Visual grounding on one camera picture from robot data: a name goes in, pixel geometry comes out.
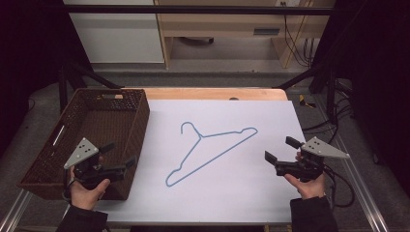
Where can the black curtain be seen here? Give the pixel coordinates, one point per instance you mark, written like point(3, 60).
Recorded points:
point(377, 80)
point(29, 58)

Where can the person's left hand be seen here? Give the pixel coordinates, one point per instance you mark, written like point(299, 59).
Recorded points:
point(84, 197)

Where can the black metal crossbar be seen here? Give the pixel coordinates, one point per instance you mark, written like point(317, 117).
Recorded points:
point(193, 9)

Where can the aluminium rail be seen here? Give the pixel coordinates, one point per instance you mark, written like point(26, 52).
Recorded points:
point(361, 190)
point(14, 212)

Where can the white cabinet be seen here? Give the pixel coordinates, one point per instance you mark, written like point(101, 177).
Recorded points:
point(119, 35)

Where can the white paper sheet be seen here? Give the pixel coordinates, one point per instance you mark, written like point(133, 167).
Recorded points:
point(225, 193)

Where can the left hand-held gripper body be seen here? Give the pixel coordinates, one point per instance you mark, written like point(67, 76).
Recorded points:
point(84, 153)

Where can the yellow and black tool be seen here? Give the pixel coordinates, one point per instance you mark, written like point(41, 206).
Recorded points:
point(304, 101)

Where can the wooden table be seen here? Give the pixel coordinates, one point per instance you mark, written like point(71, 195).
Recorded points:
point(193, 94)

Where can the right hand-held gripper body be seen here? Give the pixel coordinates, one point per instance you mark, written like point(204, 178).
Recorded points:
point(311, 167)

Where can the brown woven basket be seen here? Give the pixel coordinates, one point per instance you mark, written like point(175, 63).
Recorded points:
point(106, 124)

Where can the black metal stand leg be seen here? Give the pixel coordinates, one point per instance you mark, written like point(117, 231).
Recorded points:
point(322, 69)
point(93, 77)

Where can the person's right hand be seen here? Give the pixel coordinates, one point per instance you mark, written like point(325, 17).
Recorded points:
point(311, 189)

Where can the light wooden desk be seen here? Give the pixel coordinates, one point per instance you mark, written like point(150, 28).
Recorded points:
point(225, 24)

